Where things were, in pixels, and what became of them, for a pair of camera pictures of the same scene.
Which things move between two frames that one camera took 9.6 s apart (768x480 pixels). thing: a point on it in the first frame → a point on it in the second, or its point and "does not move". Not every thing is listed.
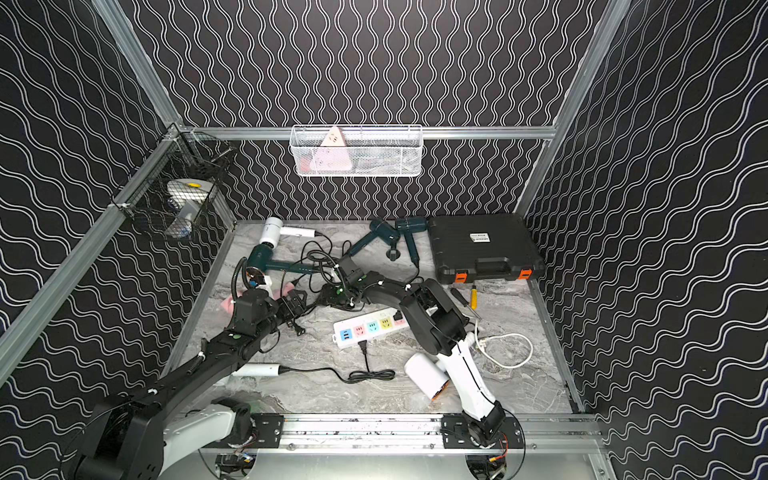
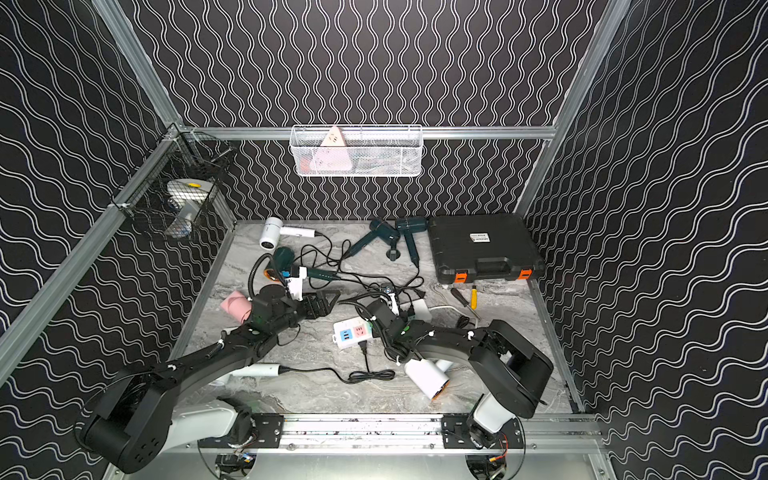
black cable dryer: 351,378 does not move
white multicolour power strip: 366,327 does not move
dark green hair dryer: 386,233 does not move
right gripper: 326,297 → 402,320
